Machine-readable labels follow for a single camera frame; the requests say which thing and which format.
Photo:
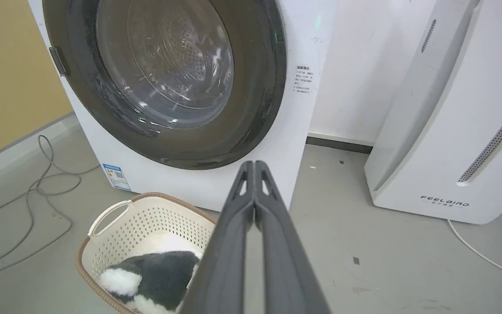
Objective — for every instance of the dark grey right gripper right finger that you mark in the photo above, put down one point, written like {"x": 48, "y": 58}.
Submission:
{"x": 286, "y": 261}

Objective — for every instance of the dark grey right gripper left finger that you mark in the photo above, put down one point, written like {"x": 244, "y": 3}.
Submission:
{"x": 227, "y": 257}

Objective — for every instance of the white front-load washing machine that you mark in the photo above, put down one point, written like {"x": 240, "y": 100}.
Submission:
{"x": 198, "y": 181}

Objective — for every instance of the dark round washing machine door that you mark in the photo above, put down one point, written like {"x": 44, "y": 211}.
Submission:
{"x": 251, "y": 109}

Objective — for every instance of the grey and white plush toy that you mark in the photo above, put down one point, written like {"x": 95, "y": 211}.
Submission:
{"x": 159, "y": 277}

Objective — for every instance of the cream perforated laundry basket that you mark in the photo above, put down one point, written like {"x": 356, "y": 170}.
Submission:
{"x": 155, "y": 222}

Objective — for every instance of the blue energy label sticker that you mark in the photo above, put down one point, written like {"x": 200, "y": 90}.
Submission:
{"x": 117, "y": 176}

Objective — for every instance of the white Feelbird air purifier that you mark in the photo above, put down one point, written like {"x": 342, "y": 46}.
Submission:
{"x": 451, "y": 131}

